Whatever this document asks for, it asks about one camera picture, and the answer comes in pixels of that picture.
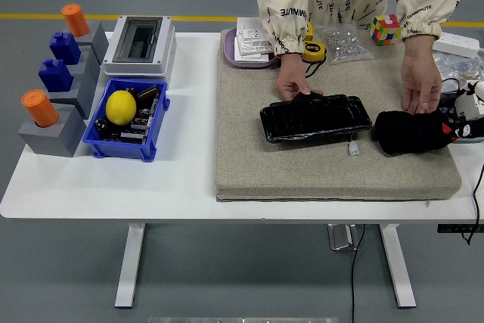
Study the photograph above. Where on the person's left hand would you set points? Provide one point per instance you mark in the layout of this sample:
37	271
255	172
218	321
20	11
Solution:
421	84

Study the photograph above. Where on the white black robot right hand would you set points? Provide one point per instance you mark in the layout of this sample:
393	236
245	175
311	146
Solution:
470	105

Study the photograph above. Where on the person's right hand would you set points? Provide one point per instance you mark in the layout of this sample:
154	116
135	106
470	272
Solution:
293	82

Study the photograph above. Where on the black glossy panel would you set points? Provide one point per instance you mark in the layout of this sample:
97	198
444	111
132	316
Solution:
314	120

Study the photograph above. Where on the black rag with bear face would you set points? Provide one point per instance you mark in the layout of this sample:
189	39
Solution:
408	132

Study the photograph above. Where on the person's right forearm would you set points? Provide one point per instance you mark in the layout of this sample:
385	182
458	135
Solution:
285	28

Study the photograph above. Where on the person's left forearm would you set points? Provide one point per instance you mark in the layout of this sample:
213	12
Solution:
423	13

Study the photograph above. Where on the black table control panel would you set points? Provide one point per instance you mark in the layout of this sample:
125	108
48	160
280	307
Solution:
453	228

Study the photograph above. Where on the clear plastic parts bags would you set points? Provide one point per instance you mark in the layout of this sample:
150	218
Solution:
453	67

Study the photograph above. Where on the yellow tape measure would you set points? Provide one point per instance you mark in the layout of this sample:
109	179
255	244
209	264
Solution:
314	50

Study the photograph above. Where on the white power strip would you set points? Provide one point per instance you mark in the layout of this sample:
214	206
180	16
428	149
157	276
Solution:
457	44

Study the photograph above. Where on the multicolour puzzle cube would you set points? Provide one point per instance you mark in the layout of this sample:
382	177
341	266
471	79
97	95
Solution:
385	31

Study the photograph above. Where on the clear bag of screws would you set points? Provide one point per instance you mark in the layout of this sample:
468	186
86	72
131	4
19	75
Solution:
346	45

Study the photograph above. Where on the purple tray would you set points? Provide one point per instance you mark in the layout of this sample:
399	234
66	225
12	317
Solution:
228	50

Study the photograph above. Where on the grey-brown mat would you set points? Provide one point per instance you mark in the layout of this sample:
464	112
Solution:
302	175

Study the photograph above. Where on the brown cylindrical capacitor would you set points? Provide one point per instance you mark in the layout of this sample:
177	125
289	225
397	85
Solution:
148	93

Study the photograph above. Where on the dark circuit board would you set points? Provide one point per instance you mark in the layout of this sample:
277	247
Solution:
141	126

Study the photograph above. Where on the yellow lemon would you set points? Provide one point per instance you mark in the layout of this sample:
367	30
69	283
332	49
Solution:
121	107

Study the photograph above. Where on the white table leg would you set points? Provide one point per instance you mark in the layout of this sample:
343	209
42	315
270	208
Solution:
129	266
399	266

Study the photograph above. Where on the blue plastic bin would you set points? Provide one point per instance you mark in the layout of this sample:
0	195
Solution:
121	149

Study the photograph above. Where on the black round capacitor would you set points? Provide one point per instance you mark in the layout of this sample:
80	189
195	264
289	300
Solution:
101	124

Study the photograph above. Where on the grey holder block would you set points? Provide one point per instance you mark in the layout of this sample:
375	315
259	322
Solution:
85	98
51	141
90	64
99	39

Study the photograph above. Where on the orange cylinder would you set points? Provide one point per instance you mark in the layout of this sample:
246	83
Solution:
39	109
75	20

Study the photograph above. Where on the blue bottle-shaped block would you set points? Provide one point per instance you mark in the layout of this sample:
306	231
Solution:
65	47
55	75

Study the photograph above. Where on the white switch plates stack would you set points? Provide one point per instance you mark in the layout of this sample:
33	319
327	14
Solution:
251	41

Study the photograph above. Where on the metal bracket under table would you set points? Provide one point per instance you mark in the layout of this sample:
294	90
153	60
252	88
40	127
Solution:
340	237

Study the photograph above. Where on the white grey electrical enclosure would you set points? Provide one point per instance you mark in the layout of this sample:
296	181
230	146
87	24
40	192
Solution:
109	64

